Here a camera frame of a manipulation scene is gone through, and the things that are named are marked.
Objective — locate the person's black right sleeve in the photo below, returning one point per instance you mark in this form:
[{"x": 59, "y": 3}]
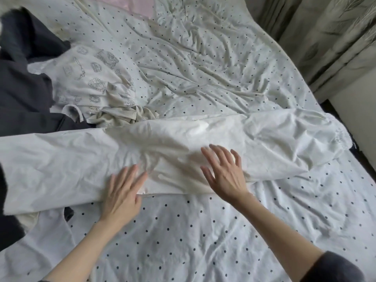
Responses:
[{"x": 333, "y": 268}]

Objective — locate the dark denim jeans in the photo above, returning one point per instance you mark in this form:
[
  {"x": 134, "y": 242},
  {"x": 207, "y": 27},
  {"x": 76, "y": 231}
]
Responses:
[{"x": 9, "y": 226}]

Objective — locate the person's right forearm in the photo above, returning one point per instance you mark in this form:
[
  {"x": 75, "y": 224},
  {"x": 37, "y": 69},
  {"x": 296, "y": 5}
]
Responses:
[{"x": 279, "y": 240}]

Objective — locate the cream patterned pyjama top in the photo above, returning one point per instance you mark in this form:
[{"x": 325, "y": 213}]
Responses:
[{"x": 88, "y": 79}]

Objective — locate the white dotted bed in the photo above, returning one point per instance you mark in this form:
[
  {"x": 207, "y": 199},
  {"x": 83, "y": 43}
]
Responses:
[{"x": 223, "y": 55}]

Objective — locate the black garment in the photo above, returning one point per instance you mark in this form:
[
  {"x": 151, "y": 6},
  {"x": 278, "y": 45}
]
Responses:
[{"x": 23, "y": 97}]

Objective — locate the person's right hand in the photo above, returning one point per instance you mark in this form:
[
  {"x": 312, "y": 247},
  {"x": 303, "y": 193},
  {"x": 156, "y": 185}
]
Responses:
[{"x": 226, "y": 176}]

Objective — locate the light grey smocked garment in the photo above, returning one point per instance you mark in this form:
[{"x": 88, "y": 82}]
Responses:
[{"x": 41, "y": 246}]

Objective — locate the striped beige curtain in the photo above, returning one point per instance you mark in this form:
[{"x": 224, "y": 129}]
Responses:
[{"x": 329, "y": 38}]

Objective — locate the person's left hand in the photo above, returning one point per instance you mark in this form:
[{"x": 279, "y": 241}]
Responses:
[{"x": 122, "y": 199}]

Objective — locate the person's left forearm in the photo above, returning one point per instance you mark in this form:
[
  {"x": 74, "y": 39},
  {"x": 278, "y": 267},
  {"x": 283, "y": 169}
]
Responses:
[{"x": 82, "y": 252}]

